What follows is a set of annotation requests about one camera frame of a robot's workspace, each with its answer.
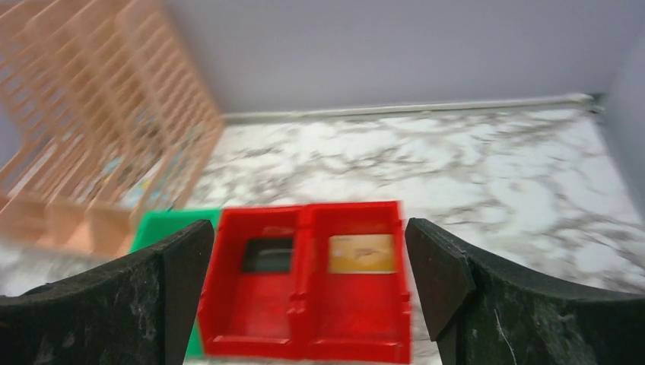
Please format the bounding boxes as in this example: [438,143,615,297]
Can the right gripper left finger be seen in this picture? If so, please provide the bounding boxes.
[1,220,214,364]

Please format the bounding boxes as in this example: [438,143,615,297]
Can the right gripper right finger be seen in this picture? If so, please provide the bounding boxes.
[405,218,644,364]

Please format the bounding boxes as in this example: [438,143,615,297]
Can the green plastic bin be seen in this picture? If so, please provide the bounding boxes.
[128,208,221,360]

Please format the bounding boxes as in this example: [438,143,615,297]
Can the red plastic bin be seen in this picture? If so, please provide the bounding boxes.
[294,201,411,363]
[197,205,302,360]

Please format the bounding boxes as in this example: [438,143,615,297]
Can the gold card in red bin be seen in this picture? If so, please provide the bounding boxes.
[328,234,396,274]

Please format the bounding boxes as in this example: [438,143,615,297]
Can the black card in red bin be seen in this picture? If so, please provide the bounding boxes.
[242,237,294,273]

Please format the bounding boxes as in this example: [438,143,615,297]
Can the peach plastic file organizer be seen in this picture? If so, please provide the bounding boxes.
[1,1,225,257]

